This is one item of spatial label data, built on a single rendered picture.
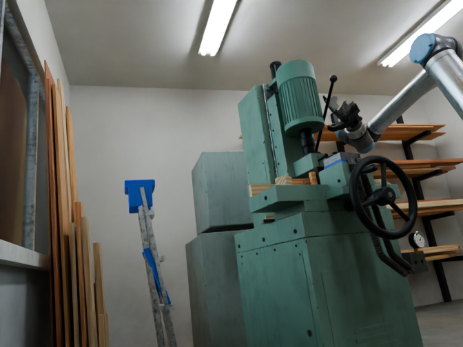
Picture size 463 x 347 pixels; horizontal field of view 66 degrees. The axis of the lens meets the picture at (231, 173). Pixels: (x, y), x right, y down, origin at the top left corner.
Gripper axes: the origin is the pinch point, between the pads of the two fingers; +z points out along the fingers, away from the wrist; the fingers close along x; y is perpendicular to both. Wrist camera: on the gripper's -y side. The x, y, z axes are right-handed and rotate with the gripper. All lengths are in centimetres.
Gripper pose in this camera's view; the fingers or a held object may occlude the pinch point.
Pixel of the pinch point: (331, 99)
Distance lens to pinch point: 170.1
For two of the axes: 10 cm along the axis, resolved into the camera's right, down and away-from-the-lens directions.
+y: 7.0, -7.1, 0.3
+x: 3.9, 3.6, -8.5
